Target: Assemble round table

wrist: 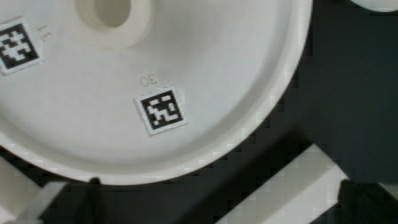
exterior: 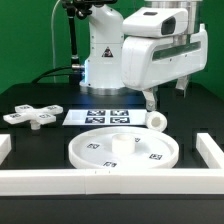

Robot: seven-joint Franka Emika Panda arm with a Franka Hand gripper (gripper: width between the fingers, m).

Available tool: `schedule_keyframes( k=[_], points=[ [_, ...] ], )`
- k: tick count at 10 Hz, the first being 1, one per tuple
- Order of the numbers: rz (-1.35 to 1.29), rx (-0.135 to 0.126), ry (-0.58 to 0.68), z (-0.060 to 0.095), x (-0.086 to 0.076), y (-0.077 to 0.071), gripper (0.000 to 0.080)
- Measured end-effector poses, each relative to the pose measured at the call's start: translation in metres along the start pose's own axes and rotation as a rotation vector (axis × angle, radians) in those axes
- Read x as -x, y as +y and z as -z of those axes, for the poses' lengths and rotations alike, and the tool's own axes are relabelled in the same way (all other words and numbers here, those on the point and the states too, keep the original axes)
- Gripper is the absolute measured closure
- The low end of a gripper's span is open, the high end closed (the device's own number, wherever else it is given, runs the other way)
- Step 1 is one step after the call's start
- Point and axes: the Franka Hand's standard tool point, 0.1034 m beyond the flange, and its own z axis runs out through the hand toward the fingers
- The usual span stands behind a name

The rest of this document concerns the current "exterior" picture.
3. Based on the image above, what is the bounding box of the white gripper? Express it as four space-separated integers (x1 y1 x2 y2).
121 24 208 111

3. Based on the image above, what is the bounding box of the white round table top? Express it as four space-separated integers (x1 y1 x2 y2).
68 126 179 170

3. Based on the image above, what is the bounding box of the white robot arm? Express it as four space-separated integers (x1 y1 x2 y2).
80 0 208 111

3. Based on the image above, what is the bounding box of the white right fence bar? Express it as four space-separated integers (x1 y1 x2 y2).
196 133 224 169

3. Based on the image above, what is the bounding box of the white fence bar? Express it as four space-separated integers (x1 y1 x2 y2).
196 133 224 169
0 169 224 196

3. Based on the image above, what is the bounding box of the white marker sheet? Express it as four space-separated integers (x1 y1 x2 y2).
63 109 146 126

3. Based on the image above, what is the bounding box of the white front fence bar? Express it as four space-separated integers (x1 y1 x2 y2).
0 169 224 196

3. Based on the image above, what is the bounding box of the white cross-shaped table base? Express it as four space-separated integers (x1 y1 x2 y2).
3 104 63 130

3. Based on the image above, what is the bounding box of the white left fence block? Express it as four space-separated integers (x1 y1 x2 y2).
0 134 11 165

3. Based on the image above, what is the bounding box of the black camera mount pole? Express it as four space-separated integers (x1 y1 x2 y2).
61 0 117 70

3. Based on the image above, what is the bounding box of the black cable bundle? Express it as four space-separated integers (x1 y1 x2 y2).
31 64 86 84

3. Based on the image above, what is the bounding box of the white thin cable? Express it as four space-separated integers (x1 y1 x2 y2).
50 0 63 84

